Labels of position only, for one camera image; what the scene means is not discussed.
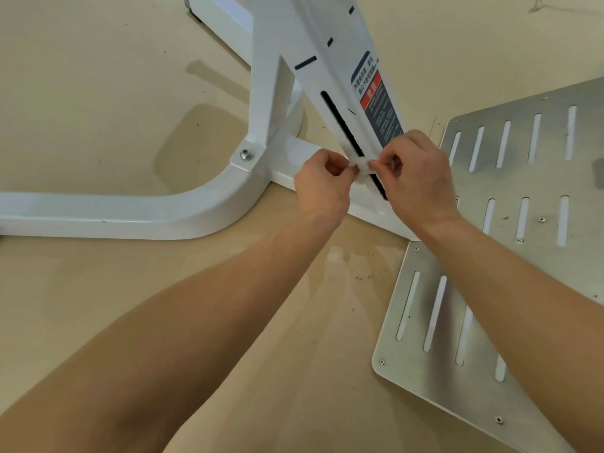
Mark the person's left hand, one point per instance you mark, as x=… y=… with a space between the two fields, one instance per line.
x=321 y=193

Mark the person's right hand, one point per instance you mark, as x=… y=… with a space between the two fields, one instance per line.
x=422 y=183

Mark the person's left thumb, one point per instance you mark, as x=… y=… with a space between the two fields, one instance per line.
x=348 y=175

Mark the person's right thumb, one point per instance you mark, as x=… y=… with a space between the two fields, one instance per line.
x=389 y=167

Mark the small white plastic piece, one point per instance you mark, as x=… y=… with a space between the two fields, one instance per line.
x=363 y=168

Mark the person's right forearm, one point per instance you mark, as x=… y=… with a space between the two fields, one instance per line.
x=519 y=320

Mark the person's left forearm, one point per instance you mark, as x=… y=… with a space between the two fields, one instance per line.
x=179 y=339

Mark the dark and red warning label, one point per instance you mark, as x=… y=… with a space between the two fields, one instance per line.
x=381 y=106

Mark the silver hex bolt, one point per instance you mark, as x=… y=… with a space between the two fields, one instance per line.
x=247 y=155

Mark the silver slotted metal plate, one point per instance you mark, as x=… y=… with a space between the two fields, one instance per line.
x=528 y=174

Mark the white metal stand frame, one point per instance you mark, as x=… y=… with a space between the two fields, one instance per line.
x=188 y=207

